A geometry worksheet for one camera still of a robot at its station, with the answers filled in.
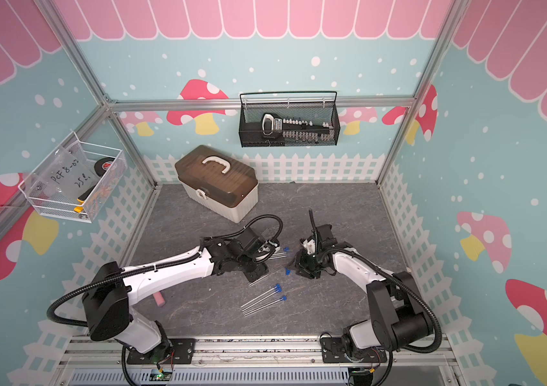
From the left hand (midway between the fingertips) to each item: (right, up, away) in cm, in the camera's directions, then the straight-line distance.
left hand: (260, 270), depth 82 cm
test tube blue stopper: (-4, -6, +6) cm, 9 cm away
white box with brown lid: (-15, +31, +10) cm, 35 cm away
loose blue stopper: (+10, -3, +10) cm, 14 cm away
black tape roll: (-52, +36, -2) cm, 63 cm away
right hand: (+10, 0, +4) cm, 11 cm away
